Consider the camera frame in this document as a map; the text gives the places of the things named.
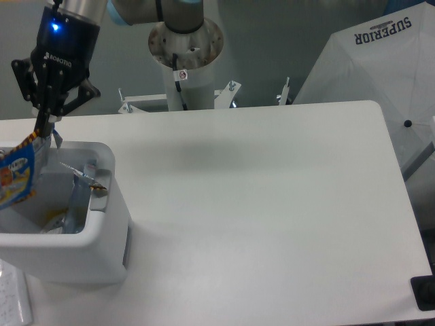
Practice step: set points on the blue yellow snack wrapper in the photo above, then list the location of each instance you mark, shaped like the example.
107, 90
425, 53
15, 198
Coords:
84, 183

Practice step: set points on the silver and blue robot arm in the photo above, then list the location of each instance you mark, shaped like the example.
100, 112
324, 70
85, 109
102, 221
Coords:
55, 77

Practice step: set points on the black device at table corner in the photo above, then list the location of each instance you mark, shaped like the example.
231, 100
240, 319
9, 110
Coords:
423, 289

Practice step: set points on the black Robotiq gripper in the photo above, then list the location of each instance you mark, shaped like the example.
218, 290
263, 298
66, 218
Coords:
64, 43

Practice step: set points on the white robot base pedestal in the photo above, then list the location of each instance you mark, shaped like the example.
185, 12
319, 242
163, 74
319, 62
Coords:
187, 62

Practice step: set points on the white metal frame bracket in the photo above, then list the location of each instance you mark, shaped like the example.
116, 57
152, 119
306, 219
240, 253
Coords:
224, 98

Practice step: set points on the white plastic trash can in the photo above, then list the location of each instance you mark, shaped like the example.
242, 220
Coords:
95, 255

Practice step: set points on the white Superior umbrella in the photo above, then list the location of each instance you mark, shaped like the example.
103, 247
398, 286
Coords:
388, 60

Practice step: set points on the blue raccoon snack bag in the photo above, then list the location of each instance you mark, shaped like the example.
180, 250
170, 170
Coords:
22, 166

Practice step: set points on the crumpled white yellow trash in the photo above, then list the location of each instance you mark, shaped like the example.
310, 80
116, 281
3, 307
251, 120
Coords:
55, 224

